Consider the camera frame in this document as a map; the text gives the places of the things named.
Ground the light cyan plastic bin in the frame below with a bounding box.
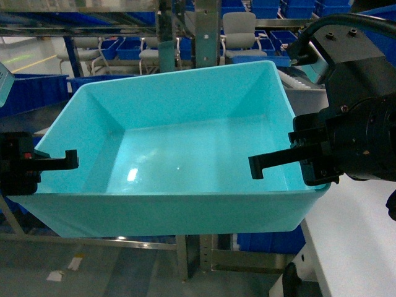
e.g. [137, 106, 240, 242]
[6, 60, 331, 238]

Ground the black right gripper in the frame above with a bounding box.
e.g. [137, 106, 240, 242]
[248, 93, 395, 186]

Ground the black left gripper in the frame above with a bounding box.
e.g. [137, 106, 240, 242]
[1, 132, 79, 196]

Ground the grey office chair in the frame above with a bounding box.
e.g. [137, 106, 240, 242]
[220, 12, 267, 59]

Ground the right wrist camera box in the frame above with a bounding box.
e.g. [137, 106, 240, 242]
[286, 41, 329, 84]

